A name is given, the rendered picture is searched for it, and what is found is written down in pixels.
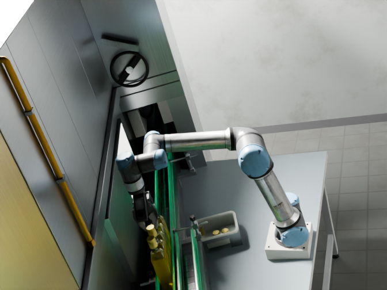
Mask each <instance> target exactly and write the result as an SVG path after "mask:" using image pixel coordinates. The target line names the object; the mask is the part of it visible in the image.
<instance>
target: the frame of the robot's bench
mask: <svg viewBox="0 0 387 290"><path fill-rule="evenodd" d="M321 207H322V213H323V217H324V222H325V227H326V231H327V236H328V239H327V250H326V256H325V266H324V278H323V284H322V290H329V283H330V277H331V265H332V258H338V257H339V254H338V249H337V243H336V237H335V232H334V228H333V223H332V217H331V212H330V208H329V202H328V196H327V191H326V187H325V183H324V192H323V197H322V206H321Z"/></svg>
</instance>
